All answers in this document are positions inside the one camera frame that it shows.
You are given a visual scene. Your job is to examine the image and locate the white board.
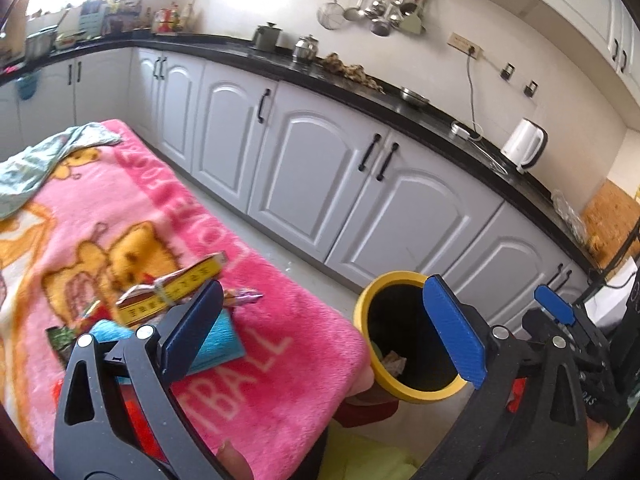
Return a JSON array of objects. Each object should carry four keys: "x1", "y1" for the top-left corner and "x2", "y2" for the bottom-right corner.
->
[{"x1": 584, "y1": 259, "x2": 638, "y2": 326}]

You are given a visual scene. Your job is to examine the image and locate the white electric kettle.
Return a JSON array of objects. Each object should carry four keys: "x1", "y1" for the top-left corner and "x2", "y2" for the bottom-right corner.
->
[{"x1": 501, "y1": 118, "x2": 549, "y2": 173}]

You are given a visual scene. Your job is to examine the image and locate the blue sponge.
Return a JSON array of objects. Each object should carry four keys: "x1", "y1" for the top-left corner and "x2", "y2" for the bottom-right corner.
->
[{"x1": 90, "y1": 307, "x2": 246, "y2": 376}]

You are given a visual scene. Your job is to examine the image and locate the group of condiment bottles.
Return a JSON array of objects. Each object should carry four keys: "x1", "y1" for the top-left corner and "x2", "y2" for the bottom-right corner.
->
[{"x1": 152, "y1": 2, "x2": 196, "y2": 33}]

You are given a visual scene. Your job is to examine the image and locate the row of white lower cabinets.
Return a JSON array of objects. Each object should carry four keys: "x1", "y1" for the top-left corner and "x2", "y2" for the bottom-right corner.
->
[{"x1": 0, "y1": 45, "x2": 596, "y2": 331}]

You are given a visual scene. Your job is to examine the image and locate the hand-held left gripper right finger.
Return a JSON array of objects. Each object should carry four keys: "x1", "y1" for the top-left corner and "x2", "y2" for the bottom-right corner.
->
[{"x1": 410, "y1": 274, "x2": 590, "y2": 480}]

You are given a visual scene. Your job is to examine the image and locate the wooden cutting board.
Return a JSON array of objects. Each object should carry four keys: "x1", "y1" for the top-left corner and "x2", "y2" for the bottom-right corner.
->
[{"x1": 7, "y1": 0, "x2": 31, "y2": 46}]

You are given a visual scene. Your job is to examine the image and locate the person's left hand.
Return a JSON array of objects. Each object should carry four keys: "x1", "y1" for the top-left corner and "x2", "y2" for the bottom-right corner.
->
[{"x1": 217, "y1": 439, "x2": 253, "y2": 480}]

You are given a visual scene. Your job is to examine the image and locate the black spice rack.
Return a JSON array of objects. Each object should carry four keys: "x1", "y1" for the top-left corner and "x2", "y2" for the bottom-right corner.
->
[{"x1": 105, "y1": 0, "x2": 151, "y2": 31}]

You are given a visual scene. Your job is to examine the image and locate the green spatula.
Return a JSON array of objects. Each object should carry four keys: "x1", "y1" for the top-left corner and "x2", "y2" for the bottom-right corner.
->
[{"x1": 401, "y1": 0, "x2": 428, "y2": 37}]

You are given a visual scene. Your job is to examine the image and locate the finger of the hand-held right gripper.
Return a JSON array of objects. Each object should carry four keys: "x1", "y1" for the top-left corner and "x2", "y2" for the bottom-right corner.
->
[
  {"x1": 533, "y1": 284, "x2": 608, "y2": 346},
  {"x1": 522, "y1": 307, "x2": 576, "y2": 348}
]

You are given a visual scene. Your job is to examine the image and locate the teal utensil holder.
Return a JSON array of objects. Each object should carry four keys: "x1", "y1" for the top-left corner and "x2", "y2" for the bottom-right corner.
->
[{"x1": 79, "y1": 0, "x2": 106, "y2": 36}]

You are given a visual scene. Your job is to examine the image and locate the yellow green cloth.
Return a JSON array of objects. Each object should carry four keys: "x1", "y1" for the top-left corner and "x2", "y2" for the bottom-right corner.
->
[{"x1": 325, "y1": 432, "x2": 426, "y2": 480}]

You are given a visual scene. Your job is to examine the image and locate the brown mottled cloth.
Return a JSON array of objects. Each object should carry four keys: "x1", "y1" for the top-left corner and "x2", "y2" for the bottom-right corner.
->
[{"x1": 320, "y1": 52, "x2": 386, "y2": 93}]

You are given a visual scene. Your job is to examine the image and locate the black tripod stand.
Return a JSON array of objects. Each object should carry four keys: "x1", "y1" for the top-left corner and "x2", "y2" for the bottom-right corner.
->
[{"x1": 590, "y1": 222, "x2": 640, "y2": 286}]

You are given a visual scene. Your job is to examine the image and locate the yellow rimmed trash bin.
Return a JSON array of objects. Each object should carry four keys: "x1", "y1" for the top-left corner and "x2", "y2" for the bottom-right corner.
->
[{"x1": 353, "y1": 271, "x2": 471, "y2": 406}]

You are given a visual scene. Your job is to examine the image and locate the crumpled paper wrapper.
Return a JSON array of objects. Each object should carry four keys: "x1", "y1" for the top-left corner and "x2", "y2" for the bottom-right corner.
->
[{"x1": 381, "y1": 350, "x2": 407, "y2": 377}]

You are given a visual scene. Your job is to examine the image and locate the red green candy wrapper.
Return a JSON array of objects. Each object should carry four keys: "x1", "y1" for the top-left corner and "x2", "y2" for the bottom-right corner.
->
[{"x1": 75, "y1": 300, "x2": 106, "y2": 331}]

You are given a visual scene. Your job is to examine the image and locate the red packet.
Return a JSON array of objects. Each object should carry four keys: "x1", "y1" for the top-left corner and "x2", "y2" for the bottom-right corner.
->
[{"x1": 120, "y1": 390, "x2": 168, "y2": 463}]

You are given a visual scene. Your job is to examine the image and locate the black power cable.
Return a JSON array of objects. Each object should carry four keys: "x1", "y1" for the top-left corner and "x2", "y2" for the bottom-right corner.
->
[{"x1": 466, "y1": 51, "x2": 485, "y2": 142}]

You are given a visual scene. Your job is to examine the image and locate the beige wall socket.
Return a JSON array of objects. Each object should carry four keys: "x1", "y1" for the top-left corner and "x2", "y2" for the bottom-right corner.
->
[{"x1": 447, "y1": 32, "x2": 483, "y2": 58}]

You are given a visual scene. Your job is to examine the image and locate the blue hanging bin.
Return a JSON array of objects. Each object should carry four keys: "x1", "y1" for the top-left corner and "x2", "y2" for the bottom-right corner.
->
[{"x1": 15, "y1": 72, "x2": 43, "y2": 101}]

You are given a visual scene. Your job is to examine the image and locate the large steel ladle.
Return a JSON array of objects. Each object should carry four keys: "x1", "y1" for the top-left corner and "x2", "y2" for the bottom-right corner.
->
[{"x1": 370, "y1": 0, "x2": 403, "y2": 38}]

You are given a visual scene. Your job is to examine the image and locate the light green cloth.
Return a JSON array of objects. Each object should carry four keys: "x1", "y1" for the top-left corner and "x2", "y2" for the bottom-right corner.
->
[{"x1": 0, "y1": 122, "x2": 122, "y2": 221}]

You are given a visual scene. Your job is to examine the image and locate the steel cooking pot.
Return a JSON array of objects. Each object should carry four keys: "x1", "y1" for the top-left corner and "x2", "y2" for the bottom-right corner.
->
[{"x1": 24, "y1": 25, "x2": 58, "y2": 58}]

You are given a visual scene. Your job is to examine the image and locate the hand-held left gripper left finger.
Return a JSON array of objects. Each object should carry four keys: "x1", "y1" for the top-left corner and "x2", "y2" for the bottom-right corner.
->
[{"x1": 52, "y1": 279, "x2": 224, "y2": 480}]

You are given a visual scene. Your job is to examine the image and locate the purple candy wrapper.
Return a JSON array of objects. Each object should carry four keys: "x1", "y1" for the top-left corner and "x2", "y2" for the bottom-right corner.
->
[{"x1": 222, "y1": 287, "x2": 263, "y2": 311}]

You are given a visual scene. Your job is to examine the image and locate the green enamel pot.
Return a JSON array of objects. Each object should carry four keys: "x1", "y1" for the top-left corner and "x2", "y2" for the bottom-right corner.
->
[{"x1": 251, "y1": 22, "x2": 282, "y2": 53}]

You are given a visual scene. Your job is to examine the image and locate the clear plastic bag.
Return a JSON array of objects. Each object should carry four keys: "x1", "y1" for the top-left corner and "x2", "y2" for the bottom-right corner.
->
[{"x1": 551, "y1": 190, "x2": 588, "y2": 241}]

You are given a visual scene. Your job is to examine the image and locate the steel bowl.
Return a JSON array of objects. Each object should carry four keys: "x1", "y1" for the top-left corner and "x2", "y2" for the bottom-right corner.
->
[{"x1": 400, "y1": 87, "x2": 431, "y2": 107}]

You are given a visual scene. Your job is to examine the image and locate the steel teapot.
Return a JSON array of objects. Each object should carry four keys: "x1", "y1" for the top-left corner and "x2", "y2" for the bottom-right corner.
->
[{"x1": 292, "y1": 34, "x2": 320, "y2": 64}]

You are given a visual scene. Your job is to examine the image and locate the pink printed blanket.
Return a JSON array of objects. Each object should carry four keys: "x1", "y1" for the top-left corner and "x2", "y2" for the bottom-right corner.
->
[{"x1": 0, "y1": 119, "x2": 375, "y2": 471}]

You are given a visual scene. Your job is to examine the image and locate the green snack packet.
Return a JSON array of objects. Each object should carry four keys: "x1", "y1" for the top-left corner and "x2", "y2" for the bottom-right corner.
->
[{"x1": 46, "y1": 325, "x2": 81, "y2": 366}]

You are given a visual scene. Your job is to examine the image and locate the yellow striped snack wrapper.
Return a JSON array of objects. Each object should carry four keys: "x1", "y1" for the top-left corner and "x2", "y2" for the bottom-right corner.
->
[{"x1": 116, "y1": 254, "x2": 227, "y2": 328}]

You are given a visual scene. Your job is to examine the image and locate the wood chip panel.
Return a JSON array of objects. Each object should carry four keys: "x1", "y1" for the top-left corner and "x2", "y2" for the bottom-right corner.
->
[{"x1": 582, "y1": 177, "x2": 640, "y2": 268}]

